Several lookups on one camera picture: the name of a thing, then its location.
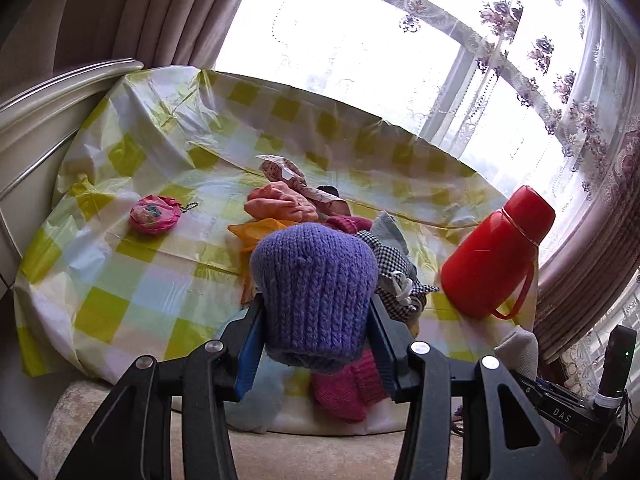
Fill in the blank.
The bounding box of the purple knit hat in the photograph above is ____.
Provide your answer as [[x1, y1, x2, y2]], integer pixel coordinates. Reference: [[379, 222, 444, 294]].
[[250, 223, 379, 375]]

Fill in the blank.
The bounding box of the white sock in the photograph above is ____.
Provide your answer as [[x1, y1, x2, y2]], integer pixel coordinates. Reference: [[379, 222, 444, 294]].
[[492, 327, 541, 386]]

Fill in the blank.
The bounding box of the pink round pouch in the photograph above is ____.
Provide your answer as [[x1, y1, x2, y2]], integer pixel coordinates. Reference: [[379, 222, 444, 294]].
[[130, 196, 201, 235]]

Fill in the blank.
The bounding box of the small pink knit sock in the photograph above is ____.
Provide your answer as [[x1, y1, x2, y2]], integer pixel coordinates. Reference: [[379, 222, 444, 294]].
[[325, 215, 373, 237]]

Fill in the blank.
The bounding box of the floral patterned cloth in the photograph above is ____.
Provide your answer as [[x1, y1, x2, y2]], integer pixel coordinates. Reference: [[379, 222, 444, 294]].
[[257, 154, 351, 216]]

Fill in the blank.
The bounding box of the red thermos jug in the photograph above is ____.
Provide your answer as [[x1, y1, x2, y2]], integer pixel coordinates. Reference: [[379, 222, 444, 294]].
[[440, 185, 557, 321]]

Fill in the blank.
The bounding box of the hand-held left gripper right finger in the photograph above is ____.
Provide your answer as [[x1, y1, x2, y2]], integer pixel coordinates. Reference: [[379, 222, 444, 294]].
[[367, 295, 576, 480]]

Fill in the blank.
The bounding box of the salmon pink cloth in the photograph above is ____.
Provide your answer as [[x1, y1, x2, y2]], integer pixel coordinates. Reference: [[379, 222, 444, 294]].
[[243, 182, 321, 225]]

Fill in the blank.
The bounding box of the brown curtain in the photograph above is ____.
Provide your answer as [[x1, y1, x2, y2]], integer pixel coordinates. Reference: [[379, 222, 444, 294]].
[[50, 0, 261, 72]]

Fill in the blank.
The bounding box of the beige sofa cushion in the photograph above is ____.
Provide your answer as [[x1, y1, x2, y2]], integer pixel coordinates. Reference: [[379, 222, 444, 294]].
[[40, 380, 566, 480]]

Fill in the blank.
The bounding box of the pink knit hat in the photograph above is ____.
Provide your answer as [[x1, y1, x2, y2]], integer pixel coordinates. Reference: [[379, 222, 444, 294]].
[[310, 347, 396, 422]]

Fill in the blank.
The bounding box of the yellow checkered plastic tablecloth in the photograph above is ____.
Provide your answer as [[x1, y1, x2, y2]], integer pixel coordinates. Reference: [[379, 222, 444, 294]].
[[14, 66, 540, 436]]

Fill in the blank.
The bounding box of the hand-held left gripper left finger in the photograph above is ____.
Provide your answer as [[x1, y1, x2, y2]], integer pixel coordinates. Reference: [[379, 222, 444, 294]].
[[55, 292, 266, 480]]

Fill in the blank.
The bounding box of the grey cloth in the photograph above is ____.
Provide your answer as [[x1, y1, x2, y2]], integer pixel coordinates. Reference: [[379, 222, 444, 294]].
[[370, 210, 418, 281]]

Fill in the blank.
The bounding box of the sheer floral lace curtain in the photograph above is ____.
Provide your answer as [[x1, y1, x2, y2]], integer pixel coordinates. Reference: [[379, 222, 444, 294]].
[[280, 0, 640, 211]]

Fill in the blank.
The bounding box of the black white houndstooth cloth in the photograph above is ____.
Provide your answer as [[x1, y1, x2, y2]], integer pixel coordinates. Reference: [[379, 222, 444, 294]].
[[357, 230, 441, 322]]

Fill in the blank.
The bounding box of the light blue cloth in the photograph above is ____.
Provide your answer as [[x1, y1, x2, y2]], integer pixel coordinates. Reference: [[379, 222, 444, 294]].
[[215, 310, 286, 433]]

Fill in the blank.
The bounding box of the mauve patterned curtain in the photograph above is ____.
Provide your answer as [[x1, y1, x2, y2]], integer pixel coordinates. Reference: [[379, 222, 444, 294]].
[[535, 110, 640, 363]]

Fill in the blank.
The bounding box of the orange organza bag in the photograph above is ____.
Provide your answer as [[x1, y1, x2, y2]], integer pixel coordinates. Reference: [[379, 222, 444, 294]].
[[227, 217, 281, 307]]

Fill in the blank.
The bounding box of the white headboard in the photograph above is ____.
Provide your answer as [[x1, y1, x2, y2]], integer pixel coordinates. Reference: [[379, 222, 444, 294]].
[[0, 57, 146, 301]]

